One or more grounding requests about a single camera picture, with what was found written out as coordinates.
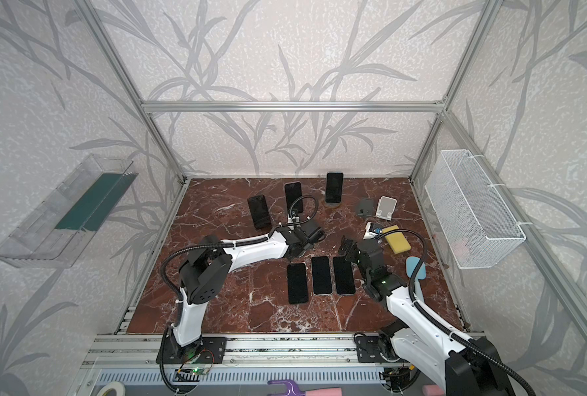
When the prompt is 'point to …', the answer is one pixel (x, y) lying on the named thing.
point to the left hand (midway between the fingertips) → (301, 232)
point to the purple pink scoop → (432, 390)
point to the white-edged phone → (321, 275)
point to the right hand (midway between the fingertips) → (354, 232)
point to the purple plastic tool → (293, 390)
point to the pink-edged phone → (293, 196)
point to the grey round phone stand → (365, 208)
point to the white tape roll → (118, 387)
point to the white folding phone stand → (386, 207)
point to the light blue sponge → (410, 264)
